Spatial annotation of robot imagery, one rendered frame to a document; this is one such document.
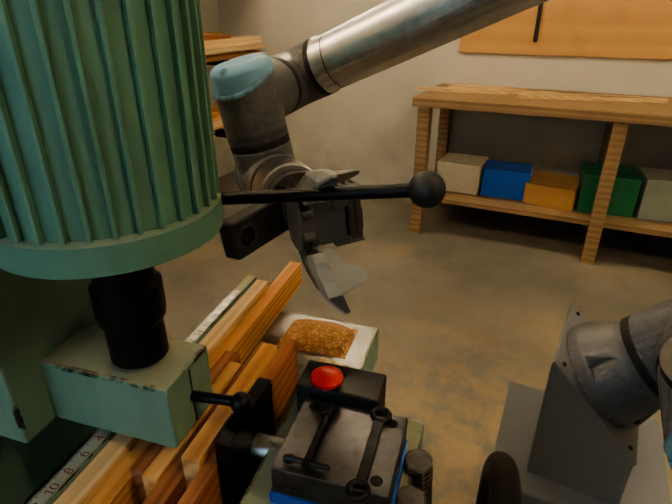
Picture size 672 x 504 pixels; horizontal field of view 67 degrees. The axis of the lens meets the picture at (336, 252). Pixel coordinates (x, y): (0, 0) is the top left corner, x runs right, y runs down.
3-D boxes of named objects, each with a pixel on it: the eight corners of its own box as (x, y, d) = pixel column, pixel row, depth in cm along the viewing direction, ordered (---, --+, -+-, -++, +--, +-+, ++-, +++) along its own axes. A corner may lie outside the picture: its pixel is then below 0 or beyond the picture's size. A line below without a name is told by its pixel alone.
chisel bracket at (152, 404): (179, 462, 47) (166, 391, 43) (56, 429, 50) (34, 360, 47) (219, 407, 53) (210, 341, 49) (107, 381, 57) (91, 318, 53)
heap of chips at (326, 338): (345, 359, 68) (345, 347, 67) (276, 346, 71) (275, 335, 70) (358, 330, 74) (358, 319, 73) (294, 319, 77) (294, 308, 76)
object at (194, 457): (208, 519, 47) (198, 461, 44) (191, 514, 47) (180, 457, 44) (280, 395, 62) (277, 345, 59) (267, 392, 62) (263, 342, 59)
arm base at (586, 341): (570, 307, 97) (619, 284, 91) (631, 377, 99) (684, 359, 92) (562, 372, 82) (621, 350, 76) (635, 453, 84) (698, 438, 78)
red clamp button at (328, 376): (337, 395, 45) (337, 386, 45) (306, 389, 46) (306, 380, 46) (346, 374, 48) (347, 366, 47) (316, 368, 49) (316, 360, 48)
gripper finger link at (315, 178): (369, 141, 50) (343, 177, 58) (313, 151, 48) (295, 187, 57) (379, 169, 49) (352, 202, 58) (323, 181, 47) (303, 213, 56)
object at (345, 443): (388, 536, 39) (391, 486, 37) (258, 499, 42) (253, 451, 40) (414, 417, 50) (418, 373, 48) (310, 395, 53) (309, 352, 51)
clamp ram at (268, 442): (298, 535, 45) (295, 463, 41) (223, 513, 47) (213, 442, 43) (329, 457, 53) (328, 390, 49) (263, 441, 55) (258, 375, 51)
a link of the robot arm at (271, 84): (238, 54, 77) (259, 133, 83) (190, 69, 69) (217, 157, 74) (289, 45, 73) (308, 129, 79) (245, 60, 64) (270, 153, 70)
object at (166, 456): (166, 522, 47) (156, 479, 44) (151, 517, 47) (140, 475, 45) (246, 400, 61) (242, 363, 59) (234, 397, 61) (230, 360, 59)
